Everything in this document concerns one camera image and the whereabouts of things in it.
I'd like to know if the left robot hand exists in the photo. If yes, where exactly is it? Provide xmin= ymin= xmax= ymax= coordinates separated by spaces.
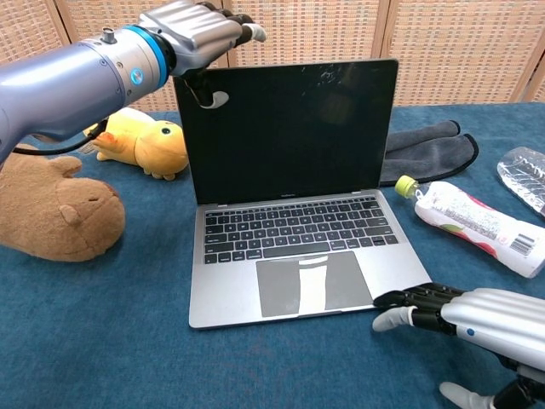
xmin=138 ymin=0 xmax=268 ymax=110

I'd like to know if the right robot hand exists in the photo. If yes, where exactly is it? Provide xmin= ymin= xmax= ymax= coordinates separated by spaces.
xmin=372 ymin=283 xmax=545 ymax=409

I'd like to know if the grey laptop computer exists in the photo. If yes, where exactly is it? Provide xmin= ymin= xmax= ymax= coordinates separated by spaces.
xmin=173 ymin=59 xmax=433 ymax=330

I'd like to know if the woven wooden folding screen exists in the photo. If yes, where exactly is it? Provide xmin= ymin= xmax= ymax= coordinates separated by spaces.
xmin=0 ymin=0 xmax=545 ymax=112

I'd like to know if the green capped white label bottle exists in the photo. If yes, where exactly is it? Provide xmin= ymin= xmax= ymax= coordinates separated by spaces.
xmin=393 ymin=174 xmax=545 ymax=279

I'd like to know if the yellow orange plush toy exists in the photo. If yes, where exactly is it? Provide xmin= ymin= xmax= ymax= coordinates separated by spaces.
xmin=83 ymin=107 xmax=189 ymax=182

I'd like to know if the clear crumpled plastic bottle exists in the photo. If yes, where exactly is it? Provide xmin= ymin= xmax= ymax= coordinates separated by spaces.
xmin=496 ymin=146 xmax=545 ymax=219

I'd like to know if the grey cloth with black trim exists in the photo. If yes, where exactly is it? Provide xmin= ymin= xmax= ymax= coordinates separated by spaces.
xmin=378 ymin=119 xmax=480 ymax=187

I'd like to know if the brown capybara plush toy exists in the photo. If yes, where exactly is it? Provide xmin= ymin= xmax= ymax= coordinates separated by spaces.
xmin=0 ymin=143 xmax=127 ymax=262

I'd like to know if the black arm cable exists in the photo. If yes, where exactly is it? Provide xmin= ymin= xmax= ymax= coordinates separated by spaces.
xmin=12 ymin=120 xmax=110 ymax=155

